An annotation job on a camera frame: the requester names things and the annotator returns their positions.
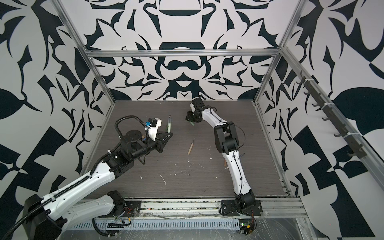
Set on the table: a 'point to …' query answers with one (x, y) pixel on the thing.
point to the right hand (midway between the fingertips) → (187, 117)
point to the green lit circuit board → (246, 226)
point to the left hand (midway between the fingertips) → (171, 130)
